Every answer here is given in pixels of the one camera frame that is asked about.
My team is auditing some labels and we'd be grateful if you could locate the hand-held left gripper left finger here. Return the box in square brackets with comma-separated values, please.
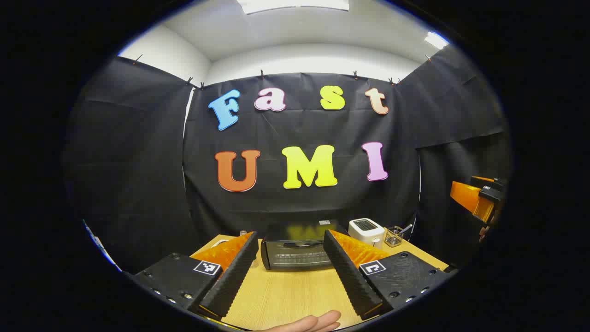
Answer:
[133, 231, 259, 320]

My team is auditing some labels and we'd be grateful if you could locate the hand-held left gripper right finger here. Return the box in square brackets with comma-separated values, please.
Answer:
[323, 229, 456, 320]

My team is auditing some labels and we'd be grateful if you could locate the black electric oven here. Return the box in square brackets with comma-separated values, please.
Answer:
[260, 220, 351, 271]

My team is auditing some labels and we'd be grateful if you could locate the white toaster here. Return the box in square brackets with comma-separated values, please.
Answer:
[348, 218, 385, 249]

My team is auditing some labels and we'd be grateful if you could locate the black backdrop cloth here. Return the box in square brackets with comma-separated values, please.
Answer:
[62, 44, 514, 277]

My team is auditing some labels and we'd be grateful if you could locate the small ceiling light panel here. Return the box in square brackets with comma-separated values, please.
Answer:
[424, 31, 450, 50]

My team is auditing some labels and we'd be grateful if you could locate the long ceiling light panel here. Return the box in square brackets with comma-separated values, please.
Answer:
[236, 0, 350, 15]

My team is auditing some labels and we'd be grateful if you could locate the wire mesh utensil basket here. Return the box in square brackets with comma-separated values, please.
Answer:
[385, 226, 404, 248]

